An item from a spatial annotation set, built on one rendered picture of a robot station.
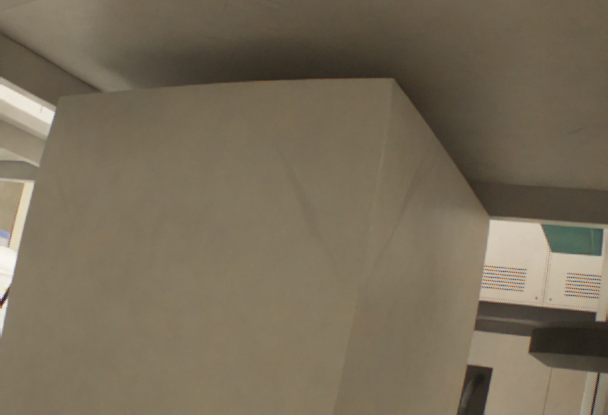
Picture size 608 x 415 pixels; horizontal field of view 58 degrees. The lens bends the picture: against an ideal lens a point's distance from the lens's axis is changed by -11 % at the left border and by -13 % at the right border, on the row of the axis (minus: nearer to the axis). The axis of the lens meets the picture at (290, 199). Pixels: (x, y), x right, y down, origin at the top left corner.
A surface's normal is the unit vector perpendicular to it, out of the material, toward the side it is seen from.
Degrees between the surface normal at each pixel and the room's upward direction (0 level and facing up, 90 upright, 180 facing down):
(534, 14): 180
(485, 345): 90
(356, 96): 90
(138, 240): 90
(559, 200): 90
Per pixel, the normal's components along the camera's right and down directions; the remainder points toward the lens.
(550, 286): -0.47, -0.28
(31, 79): 0.87, 0.07
